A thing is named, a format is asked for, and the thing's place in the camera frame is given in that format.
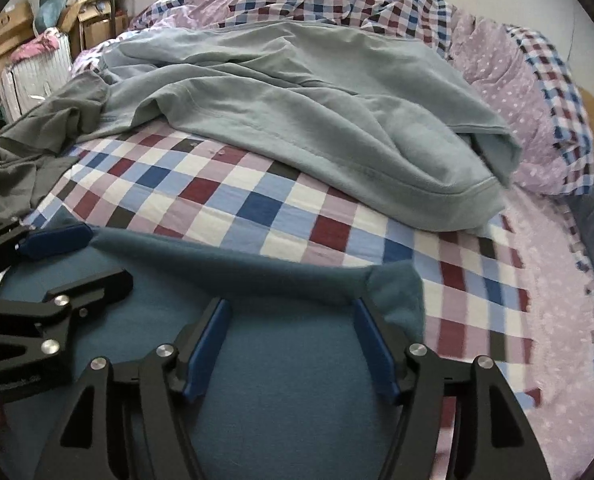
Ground checked purple bed sheet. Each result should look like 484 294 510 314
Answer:
22 125 594 480

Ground dark grey garment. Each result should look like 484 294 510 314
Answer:
0 70 110 231

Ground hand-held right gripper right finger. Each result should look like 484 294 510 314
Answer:
352 297 553 480

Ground pink cloth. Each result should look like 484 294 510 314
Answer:
9 30 60 63

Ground white laundry basket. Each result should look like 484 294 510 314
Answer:
0 35 75 121

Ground brown cardboard box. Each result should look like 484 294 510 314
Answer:
0 0 35 61
77 0 130 51

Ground teal t-shirt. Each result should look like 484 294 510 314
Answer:
0 225 425 480

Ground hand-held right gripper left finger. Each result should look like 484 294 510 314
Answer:
32 297 234 480

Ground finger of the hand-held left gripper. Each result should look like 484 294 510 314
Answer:
0 220 94 291
0 267 134 403

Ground light grey-green sweatshirt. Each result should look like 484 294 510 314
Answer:
94 22 524 233

